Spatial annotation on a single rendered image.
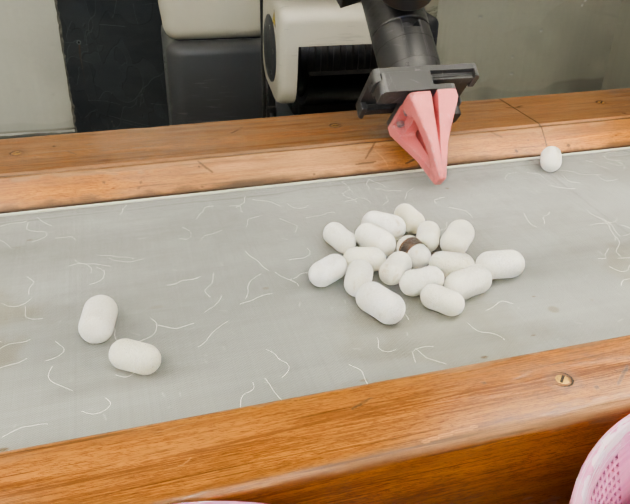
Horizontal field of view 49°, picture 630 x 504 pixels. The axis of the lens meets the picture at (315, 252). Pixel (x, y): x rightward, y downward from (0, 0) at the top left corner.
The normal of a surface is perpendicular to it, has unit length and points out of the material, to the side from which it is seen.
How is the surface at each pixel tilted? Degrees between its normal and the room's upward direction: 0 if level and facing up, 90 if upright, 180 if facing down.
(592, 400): 0
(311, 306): 0
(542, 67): 89
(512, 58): 90
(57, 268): 0
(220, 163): 45
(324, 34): 98
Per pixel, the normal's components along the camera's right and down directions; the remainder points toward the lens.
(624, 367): 0.02, -0.86
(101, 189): 0.21, -0.26
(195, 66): 0.23, 0.50
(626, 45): -0.97, 0.10
